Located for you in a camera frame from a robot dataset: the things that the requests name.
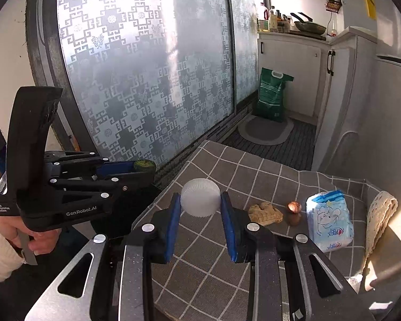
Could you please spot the white refrigerator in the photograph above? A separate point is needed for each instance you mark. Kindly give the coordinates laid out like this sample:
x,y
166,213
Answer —
x,y
387,123

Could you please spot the green rice bag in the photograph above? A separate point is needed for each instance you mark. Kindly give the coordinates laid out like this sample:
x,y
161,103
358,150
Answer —
x,y
272,97

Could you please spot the black frying pan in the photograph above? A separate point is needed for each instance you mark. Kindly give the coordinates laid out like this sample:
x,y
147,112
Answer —
x,y
309,26

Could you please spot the person's left forearm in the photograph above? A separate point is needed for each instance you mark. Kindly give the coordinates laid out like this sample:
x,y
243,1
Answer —
x,y
0,257

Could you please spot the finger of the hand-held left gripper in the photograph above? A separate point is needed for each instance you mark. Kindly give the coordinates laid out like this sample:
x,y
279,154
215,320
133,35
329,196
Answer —
x,y
120,186
120,168

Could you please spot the blue white tissue pack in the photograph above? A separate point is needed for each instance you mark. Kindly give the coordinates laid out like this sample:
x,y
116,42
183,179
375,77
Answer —
x,y
329,220

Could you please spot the small copper brown ball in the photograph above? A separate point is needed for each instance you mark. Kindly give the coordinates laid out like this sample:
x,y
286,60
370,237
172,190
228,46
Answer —
x,y
293,207

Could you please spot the small white bottle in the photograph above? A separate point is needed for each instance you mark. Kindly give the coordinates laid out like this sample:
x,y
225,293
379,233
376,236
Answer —
x,y
334,30

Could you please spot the wall spice rack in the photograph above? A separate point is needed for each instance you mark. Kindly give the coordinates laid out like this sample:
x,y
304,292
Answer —
x,y
333,3

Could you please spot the ginger piece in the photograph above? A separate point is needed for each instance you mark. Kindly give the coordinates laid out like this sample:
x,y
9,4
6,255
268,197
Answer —
x,y
264,214

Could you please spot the grey oval floor mat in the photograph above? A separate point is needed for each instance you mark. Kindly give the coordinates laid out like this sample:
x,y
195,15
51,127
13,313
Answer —
x,y
264,133

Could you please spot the patterned frosted sliding door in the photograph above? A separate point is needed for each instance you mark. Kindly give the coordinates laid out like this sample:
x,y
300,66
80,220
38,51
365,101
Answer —
x,y
137,57
245,40

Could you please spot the white paper cup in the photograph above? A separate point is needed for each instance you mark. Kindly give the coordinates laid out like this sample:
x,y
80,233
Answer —
x,y
200,197

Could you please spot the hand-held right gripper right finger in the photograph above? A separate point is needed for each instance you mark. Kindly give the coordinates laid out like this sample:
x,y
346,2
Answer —
x,y
227,227

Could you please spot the yellow paper note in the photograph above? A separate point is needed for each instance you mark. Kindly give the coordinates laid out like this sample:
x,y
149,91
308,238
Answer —
x,y
369,1

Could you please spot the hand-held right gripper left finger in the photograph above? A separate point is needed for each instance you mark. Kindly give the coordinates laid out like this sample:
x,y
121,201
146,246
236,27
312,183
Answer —
x,y
173,227

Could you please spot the row of condiment bottles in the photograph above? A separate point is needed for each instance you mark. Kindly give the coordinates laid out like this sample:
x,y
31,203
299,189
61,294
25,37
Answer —
x,y
273,20

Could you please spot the black induction cooktop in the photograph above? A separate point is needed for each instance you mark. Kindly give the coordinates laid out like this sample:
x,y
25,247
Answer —
x,y
307,36

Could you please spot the small green yellow object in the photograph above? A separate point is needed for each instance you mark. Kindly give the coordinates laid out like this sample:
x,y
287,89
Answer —
x,y
145,165

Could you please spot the grey checked tablecloth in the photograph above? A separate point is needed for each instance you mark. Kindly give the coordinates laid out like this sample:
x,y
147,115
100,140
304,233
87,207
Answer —
x,y
204,274

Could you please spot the white kitchen cabinet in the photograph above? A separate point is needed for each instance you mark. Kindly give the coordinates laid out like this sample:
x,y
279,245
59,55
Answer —
x,y
294,67

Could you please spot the person's left hand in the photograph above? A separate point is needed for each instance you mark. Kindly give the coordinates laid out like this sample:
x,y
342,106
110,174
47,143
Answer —
x,y
43,240

